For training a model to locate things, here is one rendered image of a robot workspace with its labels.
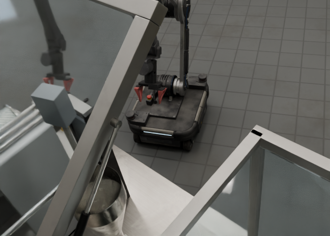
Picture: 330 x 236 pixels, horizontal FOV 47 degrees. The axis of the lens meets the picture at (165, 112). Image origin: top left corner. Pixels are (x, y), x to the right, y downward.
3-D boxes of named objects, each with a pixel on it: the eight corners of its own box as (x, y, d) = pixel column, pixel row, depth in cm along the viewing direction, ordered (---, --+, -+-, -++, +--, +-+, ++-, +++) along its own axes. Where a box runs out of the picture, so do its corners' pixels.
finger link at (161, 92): (161, 106, 175) (162, 86, 173) (147, 104, 177) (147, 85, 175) (166, 102, 181) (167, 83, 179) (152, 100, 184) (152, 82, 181)
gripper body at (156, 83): (158, 89, 174) (158, 72, 171) (137, 86, 177) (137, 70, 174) (162, 85, 179) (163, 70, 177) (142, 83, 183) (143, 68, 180)
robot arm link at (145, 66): (161, 45, 173) (144, 44, 175) (152, 48, 162) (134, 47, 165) (161, 71, 176) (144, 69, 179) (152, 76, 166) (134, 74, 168)
